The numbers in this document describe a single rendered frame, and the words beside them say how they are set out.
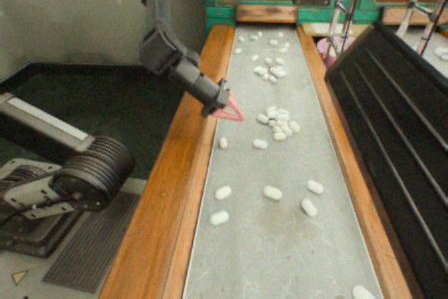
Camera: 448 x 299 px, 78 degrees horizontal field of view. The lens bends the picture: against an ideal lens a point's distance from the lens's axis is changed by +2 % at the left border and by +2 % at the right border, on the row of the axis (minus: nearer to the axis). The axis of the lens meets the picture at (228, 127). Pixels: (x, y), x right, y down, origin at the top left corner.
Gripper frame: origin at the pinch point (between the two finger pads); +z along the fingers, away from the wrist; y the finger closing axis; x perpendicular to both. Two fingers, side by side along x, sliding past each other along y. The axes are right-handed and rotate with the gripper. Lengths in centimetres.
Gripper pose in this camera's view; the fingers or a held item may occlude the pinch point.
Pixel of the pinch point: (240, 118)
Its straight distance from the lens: 67.5
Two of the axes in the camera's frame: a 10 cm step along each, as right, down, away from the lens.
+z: 7.5, 5.7, 3.3
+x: -6.5, 5.6, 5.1
